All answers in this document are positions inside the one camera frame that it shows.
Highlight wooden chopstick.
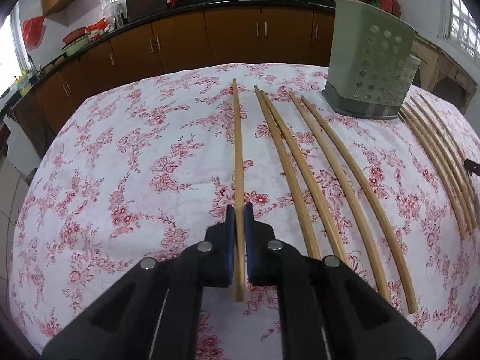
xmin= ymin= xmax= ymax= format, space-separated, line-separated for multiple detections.
xmin=261 ymin=90 xmax=348 ymax=263
xmin=289 ymin=92 xmax=391 ymax=302
xmin=400 ymin=104 xmax=476 ymax=239
xmin=300 ymin=96 xmax=418 ymax=314
xmin=254 ymin=85 xmax=320 ymax=259
xmin=418 ymin=94 xmax=476 ymax=202
xmin=400 ymin=107 xmax=468 ymax=240
xmin=405 ymin=96 xmax=477 ymax=233
xmin=233 ymin=79 xmax=246 ymax=302

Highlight brown lower kitchen cabinets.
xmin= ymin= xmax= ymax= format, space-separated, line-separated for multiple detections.
xmin=1 ymin=7 xmax=335 ymax=132

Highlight cream marble top side table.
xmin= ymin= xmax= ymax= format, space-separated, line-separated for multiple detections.
xmin=412 ymin=35 xmax=478 ymax=115

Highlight right window with bars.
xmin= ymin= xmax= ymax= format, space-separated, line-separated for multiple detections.
xmin=446 ymin=0 xmax=479 ymax=60

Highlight green perforated utensil holder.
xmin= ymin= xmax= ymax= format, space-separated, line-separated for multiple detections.
xmin=322 ymin=0 xmax=421 ymax=119

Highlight floral pink white tablecloth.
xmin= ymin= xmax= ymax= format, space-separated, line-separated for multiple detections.
xmin=9 ymin=63 xmax=479 ymax=353

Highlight red and green bowls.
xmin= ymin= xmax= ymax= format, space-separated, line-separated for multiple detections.
xmin=62 ymin=27 xmax=90 ymax=56

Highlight left window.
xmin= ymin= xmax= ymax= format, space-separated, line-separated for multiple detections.
xmin=0 ymin=5 xmax=31 ymax=94

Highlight red plastic bag hanging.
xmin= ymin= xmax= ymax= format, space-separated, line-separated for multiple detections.
xmin=22 ymin=16 xmax=46 ymax=50

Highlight dark cutting board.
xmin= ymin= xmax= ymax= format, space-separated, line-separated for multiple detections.
xmin=126 ymin=0 xmax=168 ymax=23

